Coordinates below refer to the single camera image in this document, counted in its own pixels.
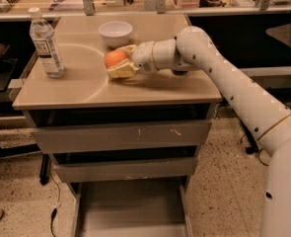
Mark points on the grey top drawer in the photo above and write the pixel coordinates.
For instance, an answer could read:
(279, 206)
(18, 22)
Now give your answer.
(121, 136)

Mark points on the grey bottom drawer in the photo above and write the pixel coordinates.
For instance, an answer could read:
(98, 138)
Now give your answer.
(138, 208)

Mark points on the grey drawer cabinet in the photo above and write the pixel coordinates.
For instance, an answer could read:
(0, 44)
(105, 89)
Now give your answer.
(86, 96)

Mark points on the white ceramic bowl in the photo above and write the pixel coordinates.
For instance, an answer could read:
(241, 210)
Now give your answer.
(115, 33)

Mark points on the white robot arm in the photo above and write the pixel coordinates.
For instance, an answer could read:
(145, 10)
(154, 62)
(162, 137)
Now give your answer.
(193, 49)

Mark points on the orange fruit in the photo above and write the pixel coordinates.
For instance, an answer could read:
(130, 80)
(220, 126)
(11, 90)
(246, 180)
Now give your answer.
(114, 57)

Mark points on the grey drawer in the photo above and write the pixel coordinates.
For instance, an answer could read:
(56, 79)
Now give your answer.
(138, 208)
(126, 170)
(121, 136)

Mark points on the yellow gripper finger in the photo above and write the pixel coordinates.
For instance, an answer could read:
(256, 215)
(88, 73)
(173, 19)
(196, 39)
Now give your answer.
(128, 49)
(124, 69)

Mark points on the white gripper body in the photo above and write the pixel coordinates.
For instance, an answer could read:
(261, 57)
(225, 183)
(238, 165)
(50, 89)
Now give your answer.
(143, 57)

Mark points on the clear plastic water bottle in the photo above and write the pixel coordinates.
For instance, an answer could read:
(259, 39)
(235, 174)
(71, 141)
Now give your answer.
(45, 41)

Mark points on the grey middle drawer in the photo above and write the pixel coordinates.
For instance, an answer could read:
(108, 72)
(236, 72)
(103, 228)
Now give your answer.
(126, 170)

